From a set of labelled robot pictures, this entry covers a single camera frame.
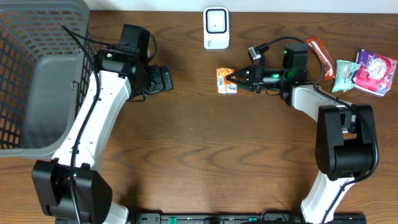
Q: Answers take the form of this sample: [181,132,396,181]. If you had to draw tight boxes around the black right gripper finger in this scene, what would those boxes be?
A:
[226,77,252,91]
[226,66,252,80]

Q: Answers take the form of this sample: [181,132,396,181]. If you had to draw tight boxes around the small orange box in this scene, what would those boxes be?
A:
[216,67,237,95]

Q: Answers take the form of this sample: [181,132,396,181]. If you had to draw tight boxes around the orange snack bar wrapper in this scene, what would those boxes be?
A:
[305,36,336,80]

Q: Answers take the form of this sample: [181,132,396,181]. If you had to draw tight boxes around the teal snack wrapper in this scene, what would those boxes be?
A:
[332,60,361,92]

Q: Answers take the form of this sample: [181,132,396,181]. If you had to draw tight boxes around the purple red tissue pack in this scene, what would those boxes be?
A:
[353,49,397,97]

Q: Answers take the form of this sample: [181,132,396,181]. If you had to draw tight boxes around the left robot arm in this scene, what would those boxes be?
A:
[32,49,174,223]

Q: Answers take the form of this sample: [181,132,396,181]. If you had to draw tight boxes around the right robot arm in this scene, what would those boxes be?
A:
[226,38,379,223]

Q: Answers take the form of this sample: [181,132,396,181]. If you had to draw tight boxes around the white barcode scanner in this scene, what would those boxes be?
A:
[203,7,230,50]

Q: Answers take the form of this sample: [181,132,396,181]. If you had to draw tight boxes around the grey plastic mesh basket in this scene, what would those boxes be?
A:
[1,0,96,159]

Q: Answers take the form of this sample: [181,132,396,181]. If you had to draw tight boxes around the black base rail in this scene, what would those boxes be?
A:
[127,212,368,224]

